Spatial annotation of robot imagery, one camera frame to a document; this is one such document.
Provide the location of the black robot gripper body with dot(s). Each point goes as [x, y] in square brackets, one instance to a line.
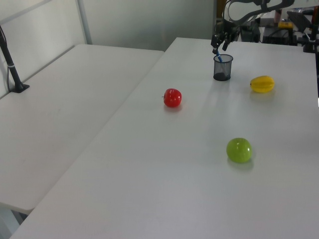
[228, 31]

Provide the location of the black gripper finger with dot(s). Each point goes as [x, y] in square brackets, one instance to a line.
[215, 49]
[225, 44]

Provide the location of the blue marker pen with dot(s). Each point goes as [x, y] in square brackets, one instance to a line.
[219, 57]

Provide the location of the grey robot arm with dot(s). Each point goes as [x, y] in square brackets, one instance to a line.
[271, 4]

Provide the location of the black mesh pen cup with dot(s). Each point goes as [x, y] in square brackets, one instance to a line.
[223, 68]

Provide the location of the black equipment box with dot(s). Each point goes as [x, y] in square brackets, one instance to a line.
[249, 32]

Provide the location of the wooden cabinet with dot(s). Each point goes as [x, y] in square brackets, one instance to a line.
[219, 8]

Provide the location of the yellow toy starfruit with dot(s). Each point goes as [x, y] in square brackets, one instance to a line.
[262, 84]

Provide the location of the yellow device box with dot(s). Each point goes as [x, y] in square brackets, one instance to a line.
[285, 25]

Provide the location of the red toy apple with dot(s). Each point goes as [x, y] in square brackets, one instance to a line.
[172, 97]

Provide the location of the black laptop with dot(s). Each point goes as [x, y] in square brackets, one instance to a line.
[299, 20]

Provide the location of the black clamp stand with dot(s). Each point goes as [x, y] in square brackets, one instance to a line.
[311, 42]

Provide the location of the green toy apple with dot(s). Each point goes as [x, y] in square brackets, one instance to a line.
[239, 150]

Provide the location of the white side table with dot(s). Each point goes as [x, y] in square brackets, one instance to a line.
[62, 112]

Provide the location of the white partition panel frame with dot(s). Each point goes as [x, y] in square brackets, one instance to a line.
[83, 22]

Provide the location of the black camera stand pole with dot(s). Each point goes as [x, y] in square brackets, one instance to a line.
[10, 64]

